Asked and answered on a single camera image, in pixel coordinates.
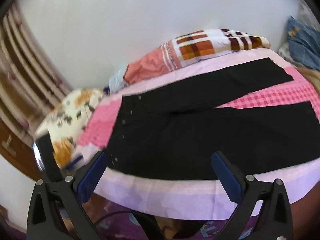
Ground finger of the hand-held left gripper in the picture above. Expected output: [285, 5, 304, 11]
[33, 134, 62, 181]
[67, 154, 85, 172]

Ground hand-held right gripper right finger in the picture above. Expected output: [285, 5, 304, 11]
[211, 151, 294, 240]

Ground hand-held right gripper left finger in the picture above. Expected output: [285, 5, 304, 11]
[27, 150, 109, 240]

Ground black pants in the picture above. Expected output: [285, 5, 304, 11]
[106, 57, 320, 181]

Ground wooden cabinet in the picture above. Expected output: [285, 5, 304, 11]
[0, 117, 38, 180]

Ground purple printed floor mat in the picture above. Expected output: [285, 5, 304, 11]
[0, 195, 265, 240]

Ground floral pillow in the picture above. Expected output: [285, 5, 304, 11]
[35, 88, 105, 169]

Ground pink checked bed sheet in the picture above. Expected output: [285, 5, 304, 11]
[74, 47, 320, 218]

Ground white plastic packet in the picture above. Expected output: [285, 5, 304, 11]
[109, 66, 129, 93]

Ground beige striped curtain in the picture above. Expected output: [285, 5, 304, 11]
[0, 0, 73, 130]

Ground tan blanket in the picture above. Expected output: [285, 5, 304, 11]
[297, 66, 320, 112]

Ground orange brown plaid quilt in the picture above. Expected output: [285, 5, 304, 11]
[124, 29, 272, 84]

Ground white patterned cloth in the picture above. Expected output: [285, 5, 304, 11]
[277, 42, 298, 63]

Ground blue jeans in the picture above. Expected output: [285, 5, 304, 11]
[286, 15, 320, 70]

